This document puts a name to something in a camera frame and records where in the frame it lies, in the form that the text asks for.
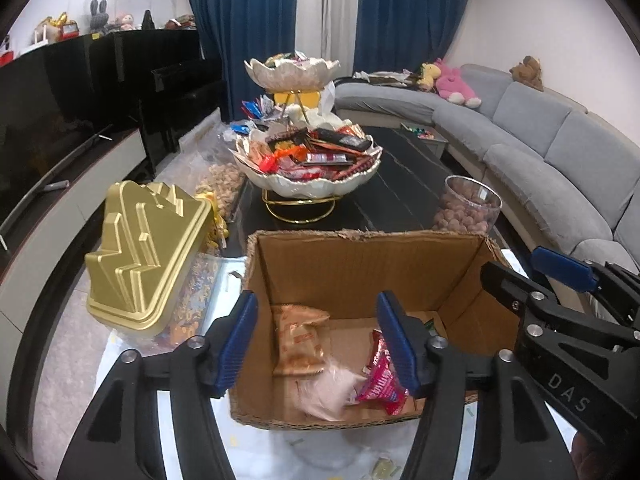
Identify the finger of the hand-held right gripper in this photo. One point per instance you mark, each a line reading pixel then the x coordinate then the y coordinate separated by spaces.
pixel 560 267
pixel 530 310

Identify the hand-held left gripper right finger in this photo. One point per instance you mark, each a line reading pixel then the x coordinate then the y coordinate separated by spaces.
pixel 397 347

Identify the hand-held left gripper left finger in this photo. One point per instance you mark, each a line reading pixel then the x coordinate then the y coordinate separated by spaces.
pixel 237 342

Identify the small red snack packet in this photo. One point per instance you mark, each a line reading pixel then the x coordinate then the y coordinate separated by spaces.
pixel 378 347

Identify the magenta snack packet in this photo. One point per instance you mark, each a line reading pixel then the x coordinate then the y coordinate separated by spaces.
pixel 380 392

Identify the orange snack packet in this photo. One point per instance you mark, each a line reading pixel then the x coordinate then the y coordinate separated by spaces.
pixel 297 335

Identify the pale pink snack packet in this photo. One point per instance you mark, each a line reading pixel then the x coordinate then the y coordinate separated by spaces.
pixel 325 390

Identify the brown cardboard box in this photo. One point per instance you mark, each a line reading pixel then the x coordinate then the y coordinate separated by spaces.
pixel 350 270

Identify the pile of wrapped snacks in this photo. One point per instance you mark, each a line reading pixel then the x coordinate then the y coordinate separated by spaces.
pixel 285 60
pixel 310 152

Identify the person's right hand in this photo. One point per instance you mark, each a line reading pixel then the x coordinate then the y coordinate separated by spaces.
pixel 602 460

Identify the dark green snack packet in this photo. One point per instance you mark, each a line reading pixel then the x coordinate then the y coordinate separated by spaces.
pixel 430 325

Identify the clear jar of nuts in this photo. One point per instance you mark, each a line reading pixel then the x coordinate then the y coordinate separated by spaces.
pixel 465 210

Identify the pale green wrapped candy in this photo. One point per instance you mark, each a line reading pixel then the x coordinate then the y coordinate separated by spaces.
pixel 384 469

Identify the grey sectional sofa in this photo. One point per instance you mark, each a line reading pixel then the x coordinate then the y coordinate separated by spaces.
pixel 540 145

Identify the small yellow figurine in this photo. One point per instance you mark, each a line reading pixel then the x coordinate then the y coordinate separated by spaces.
pixel 212 220

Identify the light blue speckled cloth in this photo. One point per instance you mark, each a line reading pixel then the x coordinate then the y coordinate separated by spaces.
pixel 320 455

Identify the gold lidded candy container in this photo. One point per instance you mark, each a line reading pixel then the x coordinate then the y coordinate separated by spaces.
pixel 145 240

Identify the clear bag of peanuts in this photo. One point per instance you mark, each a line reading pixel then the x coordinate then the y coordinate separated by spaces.
pixel 220 185

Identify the white tiered snack bowl stand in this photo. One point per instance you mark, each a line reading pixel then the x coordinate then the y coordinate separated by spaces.
pixel 300 190

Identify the grey storage bin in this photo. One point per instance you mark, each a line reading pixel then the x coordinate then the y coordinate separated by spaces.
pixel 425 140

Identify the brown plush toy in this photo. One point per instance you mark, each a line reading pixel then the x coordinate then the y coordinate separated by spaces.
pixel 527 74

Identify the pink plush toy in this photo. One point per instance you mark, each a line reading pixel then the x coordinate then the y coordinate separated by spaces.
pixel 455 82

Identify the yellow and green plush toy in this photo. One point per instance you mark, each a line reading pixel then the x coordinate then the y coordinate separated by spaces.
pixel 428 77

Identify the grey remote control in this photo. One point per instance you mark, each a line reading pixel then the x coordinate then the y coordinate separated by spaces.
pixel 55 185

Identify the patterned cloth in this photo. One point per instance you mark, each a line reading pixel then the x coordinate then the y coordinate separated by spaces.
pixel 385 77

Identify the black upright piano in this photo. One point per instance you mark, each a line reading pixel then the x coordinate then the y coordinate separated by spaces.
pixel 165 90

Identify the black flat television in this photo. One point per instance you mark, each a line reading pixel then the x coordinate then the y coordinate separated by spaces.
pixel 50 120

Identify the blue curtain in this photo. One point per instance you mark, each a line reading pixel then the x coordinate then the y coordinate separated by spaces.
pixel 410 10
pixel 240 25

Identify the black metronome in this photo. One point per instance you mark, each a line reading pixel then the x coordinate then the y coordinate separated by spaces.
pixel 148 21

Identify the white sheer curtain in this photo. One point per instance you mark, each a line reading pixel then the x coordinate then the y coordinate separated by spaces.
pixel 327 20

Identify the small pink doll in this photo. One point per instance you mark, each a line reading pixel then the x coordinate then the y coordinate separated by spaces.
pixel 125 21

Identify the grey bunny plush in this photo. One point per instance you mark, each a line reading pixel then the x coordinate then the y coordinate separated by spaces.
pixel 99 19

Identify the gold foil balloon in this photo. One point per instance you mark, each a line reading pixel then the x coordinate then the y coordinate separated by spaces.
pixel 52 27

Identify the white and red robot toy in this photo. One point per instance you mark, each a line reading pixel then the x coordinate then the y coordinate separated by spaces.
pixel 5 57

